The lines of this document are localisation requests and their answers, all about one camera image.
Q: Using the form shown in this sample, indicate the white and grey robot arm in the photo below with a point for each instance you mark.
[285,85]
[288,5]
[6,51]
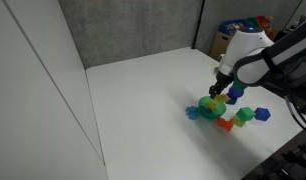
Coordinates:
[252,58]

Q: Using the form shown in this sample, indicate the yellow cross-shaped block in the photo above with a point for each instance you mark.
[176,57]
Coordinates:
[222,98]

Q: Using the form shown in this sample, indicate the light blue shaped block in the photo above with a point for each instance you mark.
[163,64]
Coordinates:
[192,112]

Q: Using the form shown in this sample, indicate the dark blue small block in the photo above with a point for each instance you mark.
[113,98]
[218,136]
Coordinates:
[232,101]

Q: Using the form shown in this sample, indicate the blue cube block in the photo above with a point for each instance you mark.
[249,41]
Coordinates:
[262,114]

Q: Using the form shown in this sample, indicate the orange-red shaped block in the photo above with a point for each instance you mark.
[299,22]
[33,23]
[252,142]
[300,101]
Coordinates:
[228,125]

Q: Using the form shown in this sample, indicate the purple gear-shaped block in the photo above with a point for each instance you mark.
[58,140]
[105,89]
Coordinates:
[235,93]

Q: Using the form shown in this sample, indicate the green cube block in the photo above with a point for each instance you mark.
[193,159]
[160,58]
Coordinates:
[245,114]

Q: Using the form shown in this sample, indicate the yellow star-shaped block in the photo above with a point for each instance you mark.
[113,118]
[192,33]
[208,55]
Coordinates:
[212,106]

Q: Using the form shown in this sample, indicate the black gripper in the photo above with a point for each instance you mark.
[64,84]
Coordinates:
[222,81]

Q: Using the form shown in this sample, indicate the black equipment at table edge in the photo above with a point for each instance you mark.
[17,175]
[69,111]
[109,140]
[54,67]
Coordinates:
[287,163]

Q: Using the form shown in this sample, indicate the green plastic bowl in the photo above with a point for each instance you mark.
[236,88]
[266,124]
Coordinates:
[211,115]

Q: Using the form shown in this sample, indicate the yellow-green triangular block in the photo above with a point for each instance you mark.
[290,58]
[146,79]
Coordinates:
[238,122]

